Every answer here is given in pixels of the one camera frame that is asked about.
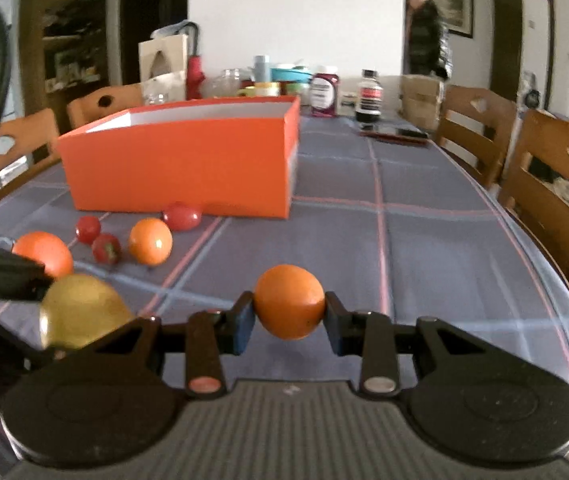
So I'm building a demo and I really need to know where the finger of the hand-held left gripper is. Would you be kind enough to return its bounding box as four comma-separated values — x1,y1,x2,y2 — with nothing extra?
0,248,55,304
0,307,68,381

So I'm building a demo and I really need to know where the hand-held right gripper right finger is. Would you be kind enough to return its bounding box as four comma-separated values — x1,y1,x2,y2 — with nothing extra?
325,291,508,396

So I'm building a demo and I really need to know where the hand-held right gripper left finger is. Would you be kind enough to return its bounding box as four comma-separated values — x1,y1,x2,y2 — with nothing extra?
77,291,258,401

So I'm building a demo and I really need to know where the orange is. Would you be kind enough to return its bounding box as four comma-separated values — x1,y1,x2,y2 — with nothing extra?
253,264,326,339
12,231,74,281
128,217,174,267

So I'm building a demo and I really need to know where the golden yellow pear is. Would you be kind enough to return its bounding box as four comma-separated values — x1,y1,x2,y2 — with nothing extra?
39,274,136,352

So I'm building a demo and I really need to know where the orange cardboard box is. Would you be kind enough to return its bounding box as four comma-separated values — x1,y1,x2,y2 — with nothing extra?
57,95,301,220

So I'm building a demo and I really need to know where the small red tomato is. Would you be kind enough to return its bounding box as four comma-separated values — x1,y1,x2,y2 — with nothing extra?
75,215,102,244
163,202,202,232
92,233,122,264

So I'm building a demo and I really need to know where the blue plaid tablecloth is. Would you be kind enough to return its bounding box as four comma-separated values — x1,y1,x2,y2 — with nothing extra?
0,107,569,391

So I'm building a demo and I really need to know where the wooden chair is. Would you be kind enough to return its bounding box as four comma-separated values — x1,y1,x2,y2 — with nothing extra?
67,83,144,131
497,110,569,331
435,85,518,188
0,107,61,221

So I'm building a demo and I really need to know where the dark bottle with white cap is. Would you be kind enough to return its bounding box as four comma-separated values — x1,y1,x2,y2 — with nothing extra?
355,69,384,123

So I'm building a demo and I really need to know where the bottle with pink lid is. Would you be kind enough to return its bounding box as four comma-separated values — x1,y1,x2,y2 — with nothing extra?
309,65,340,119

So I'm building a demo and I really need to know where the jar with green lid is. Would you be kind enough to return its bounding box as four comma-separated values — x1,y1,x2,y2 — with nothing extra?
287,81,311,106

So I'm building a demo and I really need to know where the brown cardboard box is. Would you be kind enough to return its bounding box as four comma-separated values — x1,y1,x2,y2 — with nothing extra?
399,75,445,131

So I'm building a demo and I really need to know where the clear glass jar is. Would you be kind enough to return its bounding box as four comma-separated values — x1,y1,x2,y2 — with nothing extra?
202,68,244,99

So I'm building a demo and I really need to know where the dark wooden shelf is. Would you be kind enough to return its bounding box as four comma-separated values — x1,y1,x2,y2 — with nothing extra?
19,0,110,126

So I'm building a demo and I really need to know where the red folded umbrella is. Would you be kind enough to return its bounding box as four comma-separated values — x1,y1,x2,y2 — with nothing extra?
184,20,206,101

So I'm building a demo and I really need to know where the teal container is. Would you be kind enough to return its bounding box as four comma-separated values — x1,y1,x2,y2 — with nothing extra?
270,64,313,83

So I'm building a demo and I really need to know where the paper bag with window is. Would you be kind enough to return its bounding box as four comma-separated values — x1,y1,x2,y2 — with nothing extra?
138,35,188,83

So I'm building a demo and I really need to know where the hanging black jacket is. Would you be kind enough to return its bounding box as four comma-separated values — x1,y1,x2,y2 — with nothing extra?
405,0,453,78

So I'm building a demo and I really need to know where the small framed picture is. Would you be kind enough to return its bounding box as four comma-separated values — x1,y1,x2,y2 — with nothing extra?
405,0,475,38

